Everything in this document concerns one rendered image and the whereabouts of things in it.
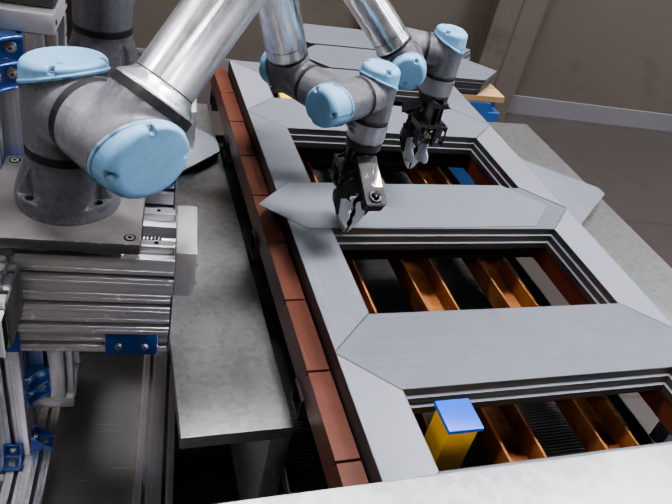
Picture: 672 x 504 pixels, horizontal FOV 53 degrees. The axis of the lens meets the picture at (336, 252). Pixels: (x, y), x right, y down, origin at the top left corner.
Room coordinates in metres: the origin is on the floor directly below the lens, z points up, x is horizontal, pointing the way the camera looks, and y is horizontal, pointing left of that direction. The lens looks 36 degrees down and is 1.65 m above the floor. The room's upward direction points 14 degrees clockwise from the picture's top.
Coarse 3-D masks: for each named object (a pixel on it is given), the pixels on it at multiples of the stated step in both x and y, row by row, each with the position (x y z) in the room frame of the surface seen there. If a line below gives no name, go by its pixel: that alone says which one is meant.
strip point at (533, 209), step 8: (512, 192) 1.54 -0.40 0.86; (520, 200) 1.51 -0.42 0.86; (528, 200) 1.52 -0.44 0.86; (536, 200) 1.53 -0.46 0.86; (520, 208) 1.47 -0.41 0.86; (528, 208) 1.48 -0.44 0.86; (536, 208) 1.49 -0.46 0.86; (544, 208) 1.50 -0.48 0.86; (528, 216) 1.44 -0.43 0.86; (536, 216) 1.45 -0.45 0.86; (536, 224) 1.41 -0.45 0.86
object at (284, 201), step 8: (288, 184) 1.31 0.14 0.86; (280, 192) 1.27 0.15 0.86; (288, 192) 1.28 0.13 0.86; (272, 200) 1.23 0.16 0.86; (280, 200) 1.24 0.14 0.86; (288, 200) 1.25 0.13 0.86; (296, 200) 1.25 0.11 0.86; (280, 208) 1.21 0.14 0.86; (288, 208) 1.22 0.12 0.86; (296, 208) 1.22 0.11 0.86; (288, 216) 1.19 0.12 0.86; (296, 216) 1.19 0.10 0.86; (304, 224) 1.17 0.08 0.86
